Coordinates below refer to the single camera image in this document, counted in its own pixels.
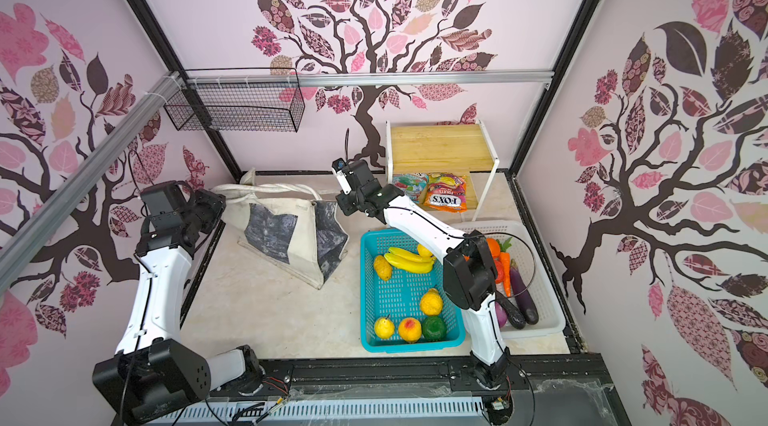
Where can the aluminium frame rail back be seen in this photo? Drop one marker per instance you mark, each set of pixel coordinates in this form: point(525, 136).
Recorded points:
point(390, 79)

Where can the green avocado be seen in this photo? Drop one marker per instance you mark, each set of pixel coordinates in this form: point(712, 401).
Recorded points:
point(434, 328)

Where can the white wooden shelf rack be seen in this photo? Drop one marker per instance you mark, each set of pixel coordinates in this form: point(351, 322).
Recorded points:
point(459, 149)

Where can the green mint candy bag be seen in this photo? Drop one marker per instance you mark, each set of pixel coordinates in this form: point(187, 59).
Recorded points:
point(412, 184)

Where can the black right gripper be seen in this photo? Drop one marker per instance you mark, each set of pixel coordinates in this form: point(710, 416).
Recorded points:
point(345, 200)

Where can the dark purple eggplant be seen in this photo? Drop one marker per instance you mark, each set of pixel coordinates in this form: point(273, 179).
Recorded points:
point(512, 314)

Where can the orange Fox's candy bag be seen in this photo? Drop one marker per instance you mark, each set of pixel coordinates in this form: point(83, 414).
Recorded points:
point(446, 192)

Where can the black wire basket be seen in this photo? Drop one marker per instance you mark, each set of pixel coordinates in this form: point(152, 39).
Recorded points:
point(238, 99)

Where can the white cable duct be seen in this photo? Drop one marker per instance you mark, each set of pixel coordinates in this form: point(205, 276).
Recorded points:
point(430, 410)

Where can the yellow bumpy fruit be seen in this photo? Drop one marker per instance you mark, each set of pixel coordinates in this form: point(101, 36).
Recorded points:
point(431, 303)

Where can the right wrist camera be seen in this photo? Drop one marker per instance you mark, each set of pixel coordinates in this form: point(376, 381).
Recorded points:
point(339, 167)

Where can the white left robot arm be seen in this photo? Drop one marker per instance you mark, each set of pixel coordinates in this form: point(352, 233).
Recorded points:
point(152, 373)

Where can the orange carrot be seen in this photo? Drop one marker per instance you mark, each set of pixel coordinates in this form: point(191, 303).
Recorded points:
point(505, 260)

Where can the beige canvas tote bag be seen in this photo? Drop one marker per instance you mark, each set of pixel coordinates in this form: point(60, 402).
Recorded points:
point(290, 225)

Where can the white plastic basket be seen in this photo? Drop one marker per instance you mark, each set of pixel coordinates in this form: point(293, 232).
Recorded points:
point(516, 240)

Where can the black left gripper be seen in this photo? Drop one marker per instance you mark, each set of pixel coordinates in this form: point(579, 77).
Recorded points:
point(216, 202)

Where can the aluminium frame rail left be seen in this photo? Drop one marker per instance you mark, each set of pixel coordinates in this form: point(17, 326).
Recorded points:
point(24, 245)

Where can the yellow-orange wrinkled fruit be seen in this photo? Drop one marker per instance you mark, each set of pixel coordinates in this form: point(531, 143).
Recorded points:
point(382, 268)

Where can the aluminium frame rail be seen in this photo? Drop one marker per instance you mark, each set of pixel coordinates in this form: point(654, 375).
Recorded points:
point(24, 245)
point(390, 79)

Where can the teal plastic basket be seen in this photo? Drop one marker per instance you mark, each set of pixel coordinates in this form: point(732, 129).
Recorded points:
point(399, 297)

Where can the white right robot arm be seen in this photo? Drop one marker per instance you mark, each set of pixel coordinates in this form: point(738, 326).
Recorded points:
point(469, 272)

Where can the yellow pear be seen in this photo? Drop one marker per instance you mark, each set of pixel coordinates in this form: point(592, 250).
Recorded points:
point(384, 328)

